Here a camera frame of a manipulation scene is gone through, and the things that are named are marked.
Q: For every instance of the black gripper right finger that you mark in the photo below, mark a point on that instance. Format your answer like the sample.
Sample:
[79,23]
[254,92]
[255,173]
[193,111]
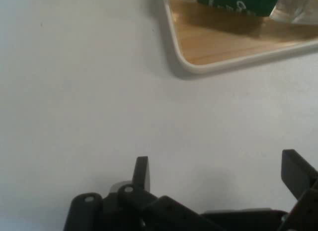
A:
[298,174]

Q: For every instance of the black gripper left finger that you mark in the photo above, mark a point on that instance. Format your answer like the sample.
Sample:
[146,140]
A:
[139,206]

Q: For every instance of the wooden tray with white rim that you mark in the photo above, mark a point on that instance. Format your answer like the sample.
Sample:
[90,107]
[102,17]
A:
[223,44]

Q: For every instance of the clear water bottle green label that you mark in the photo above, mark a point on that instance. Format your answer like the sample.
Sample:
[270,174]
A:
[236,2]

